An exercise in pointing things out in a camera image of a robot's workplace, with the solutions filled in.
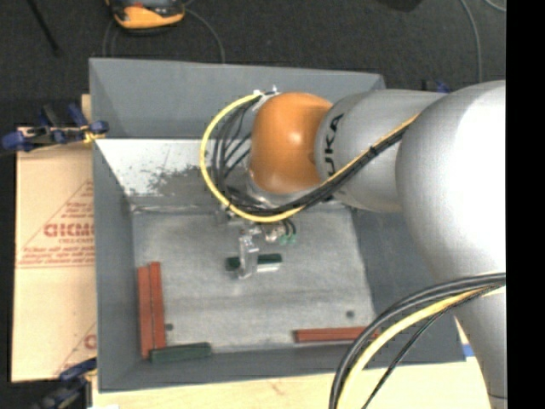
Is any dark green block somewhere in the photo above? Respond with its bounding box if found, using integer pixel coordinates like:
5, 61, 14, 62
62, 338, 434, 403
225, 252, 284, 274
148, 342, 213, 364

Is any grey metal bin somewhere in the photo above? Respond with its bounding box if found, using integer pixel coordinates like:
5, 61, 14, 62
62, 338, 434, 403
88, 57, 468, 392

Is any red-brown flat block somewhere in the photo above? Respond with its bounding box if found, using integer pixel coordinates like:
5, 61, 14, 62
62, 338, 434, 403
148, 261, 168, 350
136, 266, 153, 360
293, 326, 381, 344

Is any brown cardboard board red print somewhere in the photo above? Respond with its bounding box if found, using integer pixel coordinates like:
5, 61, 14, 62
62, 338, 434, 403
10, 93, 99, 383

